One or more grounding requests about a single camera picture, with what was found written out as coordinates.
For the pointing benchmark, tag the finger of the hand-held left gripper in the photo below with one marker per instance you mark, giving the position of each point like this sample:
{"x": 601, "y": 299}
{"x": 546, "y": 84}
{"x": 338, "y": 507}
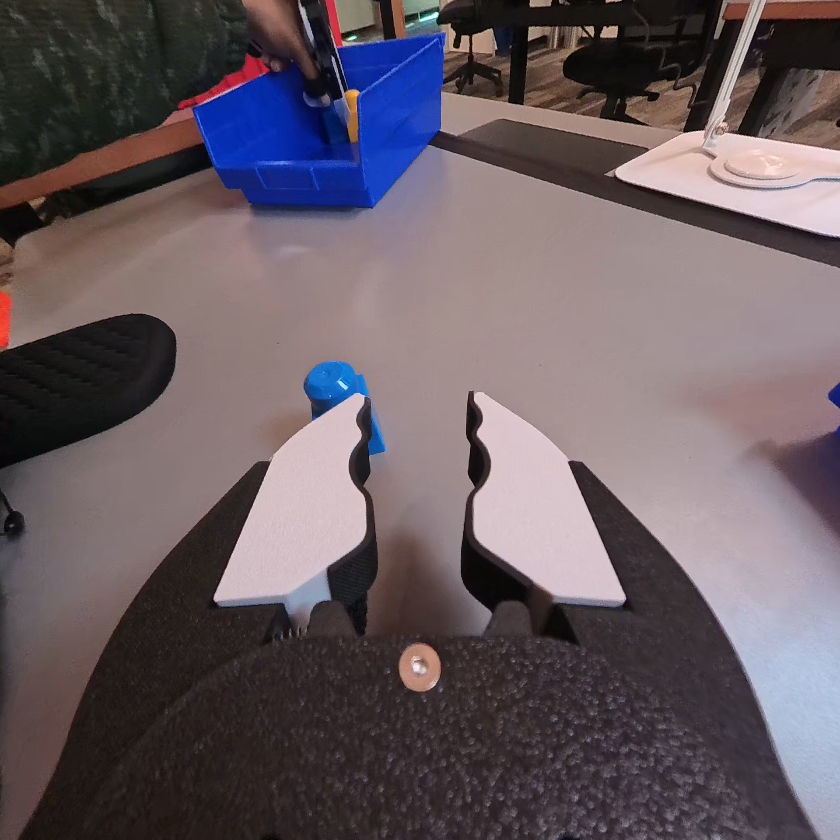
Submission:
{"x": 341, "y": 92}

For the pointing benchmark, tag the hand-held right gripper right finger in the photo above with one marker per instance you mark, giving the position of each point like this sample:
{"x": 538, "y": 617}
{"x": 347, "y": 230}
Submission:
{"x": 538, "y": 518}

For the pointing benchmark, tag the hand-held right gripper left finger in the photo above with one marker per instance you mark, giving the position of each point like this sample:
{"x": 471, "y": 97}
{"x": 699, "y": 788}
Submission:
{"x": 295, "y": 518}

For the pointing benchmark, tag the orange mega block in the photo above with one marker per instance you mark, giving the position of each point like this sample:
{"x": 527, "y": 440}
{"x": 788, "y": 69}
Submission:
{"x": 353, "y": 115}

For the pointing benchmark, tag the blue mega block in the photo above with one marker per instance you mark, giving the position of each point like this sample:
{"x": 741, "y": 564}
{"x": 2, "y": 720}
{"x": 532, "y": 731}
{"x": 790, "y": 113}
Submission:
{"x": 331, "y": 131}
{"x": 328, "y": 387}

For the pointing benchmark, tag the blue plastic bin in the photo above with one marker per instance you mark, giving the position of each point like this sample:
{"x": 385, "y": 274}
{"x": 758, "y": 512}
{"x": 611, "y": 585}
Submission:
{"x": 835, "y": 397}
{"x": 394, "y": 131}

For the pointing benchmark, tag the person's left hand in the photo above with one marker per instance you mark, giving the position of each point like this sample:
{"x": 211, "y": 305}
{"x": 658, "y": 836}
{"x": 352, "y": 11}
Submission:
{"x": 275, "y": 29}

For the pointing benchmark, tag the black office chair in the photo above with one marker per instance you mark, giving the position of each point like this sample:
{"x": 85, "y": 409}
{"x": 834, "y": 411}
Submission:
{"x": 459, "y": 10}
{"x": 617, "y": 65}

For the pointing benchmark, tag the black chair armrest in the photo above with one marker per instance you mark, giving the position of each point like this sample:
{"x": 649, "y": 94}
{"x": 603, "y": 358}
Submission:
{"x": 79, "y": 380}

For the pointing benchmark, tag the white desk stand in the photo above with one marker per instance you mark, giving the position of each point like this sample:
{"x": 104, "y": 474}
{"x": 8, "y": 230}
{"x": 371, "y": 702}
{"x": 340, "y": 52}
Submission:
{"x": 754, "y": 197}

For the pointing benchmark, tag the wooden-top office desk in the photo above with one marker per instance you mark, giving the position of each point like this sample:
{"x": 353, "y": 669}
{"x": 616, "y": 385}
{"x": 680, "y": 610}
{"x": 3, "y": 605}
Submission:
{"x": 800, "y": 8}

